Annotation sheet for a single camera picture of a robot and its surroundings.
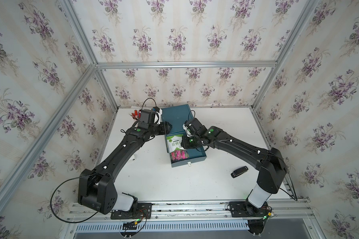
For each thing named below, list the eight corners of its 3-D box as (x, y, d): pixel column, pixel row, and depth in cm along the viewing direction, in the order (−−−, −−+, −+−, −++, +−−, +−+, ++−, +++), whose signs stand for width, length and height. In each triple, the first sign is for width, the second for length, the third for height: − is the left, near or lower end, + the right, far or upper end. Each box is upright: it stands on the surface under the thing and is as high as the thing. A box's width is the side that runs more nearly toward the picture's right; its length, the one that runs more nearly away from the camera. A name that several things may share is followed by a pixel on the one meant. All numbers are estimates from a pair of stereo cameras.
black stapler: (232, 178, 86) (235, 175, 82) (230, 174, 88) (233, 171, 84) (245, 172, 89) (248, 169, 84) (242, 169, 90) (246, 165, 86)
